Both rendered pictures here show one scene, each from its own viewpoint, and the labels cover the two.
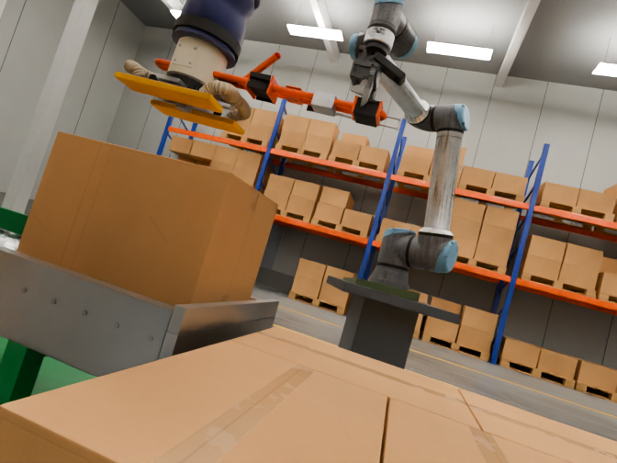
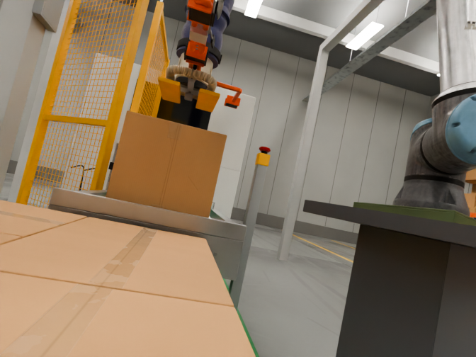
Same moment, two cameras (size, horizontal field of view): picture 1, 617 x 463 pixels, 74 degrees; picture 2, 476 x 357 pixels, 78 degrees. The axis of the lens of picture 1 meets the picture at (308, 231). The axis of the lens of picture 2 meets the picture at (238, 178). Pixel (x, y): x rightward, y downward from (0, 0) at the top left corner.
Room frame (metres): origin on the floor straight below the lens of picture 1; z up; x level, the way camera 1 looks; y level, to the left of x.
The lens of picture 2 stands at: (1.03, -0.97, 0.71)
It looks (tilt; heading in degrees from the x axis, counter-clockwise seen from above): 4 degrees up; 66
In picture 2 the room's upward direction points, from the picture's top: 12 degrees clockwise
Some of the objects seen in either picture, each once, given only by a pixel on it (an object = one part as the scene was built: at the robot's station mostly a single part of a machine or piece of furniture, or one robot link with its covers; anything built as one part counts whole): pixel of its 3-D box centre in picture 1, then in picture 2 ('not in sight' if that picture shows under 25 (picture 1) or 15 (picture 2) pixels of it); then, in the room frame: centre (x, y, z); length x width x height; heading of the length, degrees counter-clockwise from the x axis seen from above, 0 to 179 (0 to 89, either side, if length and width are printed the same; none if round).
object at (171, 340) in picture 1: (229, 346); (147, 244); (1.23, 0.13, 0.47); 0.70 x 0.03 x 0.15; 166
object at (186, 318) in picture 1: (239, 311); (154, 215); (1.23, 0.13, 0.58); 0.70 x 0.03 x 0.06; 166
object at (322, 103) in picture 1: (325, 104); (199, 32); (1.23, 0.06, 1.26); 0.07 x 0.07 x 0.04; 77
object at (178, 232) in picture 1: (158, 228); (171, 175); (1.33, 0.47, 0.75); 0.60 x 0.40 x 0.40; 74
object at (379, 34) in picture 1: (377, 41); not in sight; (1.20, -0.04, 1.49); 0.10 x 0.09 x 0.05; 166
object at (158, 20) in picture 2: not in sight; (139, 140); (1.27, 1.96, 1.05); 1.17 x 0.10 x 2.10; 76
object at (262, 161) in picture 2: not in sight; (246, 236); (1.86, 0.56, 0.50); 0.07 x 0.07 x 1.00; 76
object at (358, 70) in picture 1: (368, 66); not in sight; (1.21, -0.04, 1.41); 0.09 x 0.08 x 0.12; 76
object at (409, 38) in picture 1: (398, 38); not in sight; (1.30, -0.11, 1.58); 0.12 x 0.12 x 0.09; 52
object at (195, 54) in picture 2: (263, 87); (196, 54); (1.28, 0.27, 1.28); 0.10 x 0.08 x 0.06; 167
